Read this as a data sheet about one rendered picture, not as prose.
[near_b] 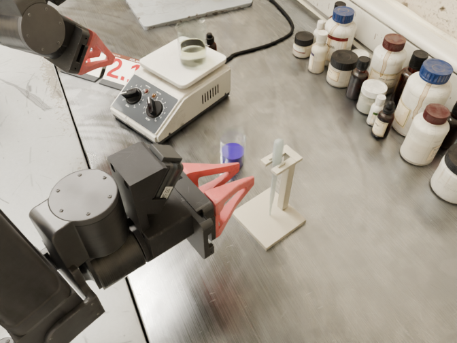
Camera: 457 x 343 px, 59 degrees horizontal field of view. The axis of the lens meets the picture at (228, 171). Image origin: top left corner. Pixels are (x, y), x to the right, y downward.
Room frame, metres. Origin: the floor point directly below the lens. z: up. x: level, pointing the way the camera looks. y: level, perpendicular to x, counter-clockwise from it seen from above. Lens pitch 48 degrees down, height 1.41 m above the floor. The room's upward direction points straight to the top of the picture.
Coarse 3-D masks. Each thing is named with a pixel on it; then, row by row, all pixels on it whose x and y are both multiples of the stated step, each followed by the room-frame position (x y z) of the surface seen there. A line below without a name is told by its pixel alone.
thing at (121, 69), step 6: (114, 60) 0.73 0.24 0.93; (120, 60) 0.73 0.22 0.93; (126, 60) 0.72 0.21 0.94; (108, 66) 0.72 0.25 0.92; (114, 66) 0.72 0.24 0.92; (120, 66) 0.72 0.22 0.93; (126, 66) 0.71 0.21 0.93; (132, 66) 0.71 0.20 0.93; (138, 66) 0.71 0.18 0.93; (108, 72) 0.71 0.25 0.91; (114, 72) 0.71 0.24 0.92; (120, 72) 0.71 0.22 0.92; (126, 72) 0.70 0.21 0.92; (132, 72) 0.70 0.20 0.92; (114, 78) 0.70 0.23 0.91; (120, 78) 0.70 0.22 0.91; (126, 78) 0.69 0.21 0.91
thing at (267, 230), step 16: (288, 160) 0.36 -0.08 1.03; (288, 176) 0.37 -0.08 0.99; (288, 192) 0.37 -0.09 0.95; (240, 208) 0.37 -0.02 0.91; (256, 208) 0.37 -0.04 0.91; (272, 208) 0.37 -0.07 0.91; (288, 208) 0.37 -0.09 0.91; (240, 224) 0.35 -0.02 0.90; (256, 224) 0.34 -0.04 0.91; (272, 224) 0.34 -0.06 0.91; (288, 224) 0.34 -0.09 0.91; (256, 240) 0.32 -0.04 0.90; (272, 240) 0.31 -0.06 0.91
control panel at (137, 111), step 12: (132, 84) 0.61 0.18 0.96; (144, 84) 0.61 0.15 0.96; (120, 96) 0.60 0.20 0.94; (144, 96) 0.58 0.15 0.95; (156, 96) 0.58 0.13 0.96; (168, 96) 0.57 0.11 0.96; (120, 108) 0.58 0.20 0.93; (132, 108) 0.57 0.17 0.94; (144, 108) 0.56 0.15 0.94; (168, 108) 0.55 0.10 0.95; (144, 120) 0.54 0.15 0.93; (156, 120) 0.53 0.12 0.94
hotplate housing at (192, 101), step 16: (224, 64) 0.66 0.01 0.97; (160, 80) 0.61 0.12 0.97; (208, 80) 0.61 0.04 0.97; (224, 80) 0.64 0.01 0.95; (176, 96) 0.57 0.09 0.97; (192, 96) 0.57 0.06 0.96; (208, 96) 0.60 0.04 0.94; (224, 96) 0.64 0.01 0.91; (112, 112) 0.58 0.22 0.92; (176, 112) 0.54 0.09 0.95; (192, 112) 0.57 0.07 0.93; (144, 128) 0.53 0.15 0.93; (160, 128) 0.52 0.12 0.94; (176, 128) 0.54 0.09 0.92
